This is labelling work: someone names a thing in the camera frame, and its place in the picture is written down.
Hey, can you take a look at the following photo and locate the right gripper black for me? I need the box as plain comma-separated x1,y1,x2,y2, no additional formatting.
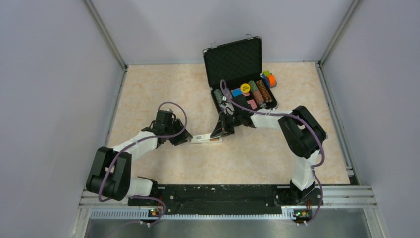
212,112,243,139

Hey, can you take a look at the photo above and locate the white battery cover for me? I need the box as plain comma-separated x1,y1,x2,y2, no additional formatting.
191,133,211,141

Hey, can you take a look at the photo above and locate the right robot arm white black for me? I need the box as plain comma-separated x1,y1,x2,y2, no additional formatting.
211,96,327,204

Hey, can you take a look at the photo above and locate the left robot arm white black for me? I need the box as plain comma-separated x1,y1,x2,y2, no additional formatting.
86,110,193,205

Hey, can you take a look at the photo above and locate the blue round chip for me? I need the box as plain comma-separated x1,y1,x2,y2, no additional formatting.
231,89,242,97

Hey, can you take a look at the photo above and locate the pink card deck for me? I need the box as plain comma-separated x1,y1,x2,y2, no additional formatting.
247,99,258,110

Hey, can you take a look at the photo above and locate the yellow big blind chip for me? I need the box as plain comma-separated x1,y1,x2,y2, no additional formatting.
240,83,251,94

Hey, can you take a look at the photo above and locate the black poker chip case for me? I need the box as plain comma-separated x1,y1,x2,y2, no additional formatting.
202,36,263,112

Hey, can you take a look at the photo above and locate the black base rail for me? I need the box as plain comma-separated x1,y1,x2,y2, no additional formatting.
128,184,323,215

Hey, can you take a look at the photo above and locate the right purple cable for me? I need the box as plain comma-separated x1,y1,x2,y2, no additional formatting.
219,79,326,226

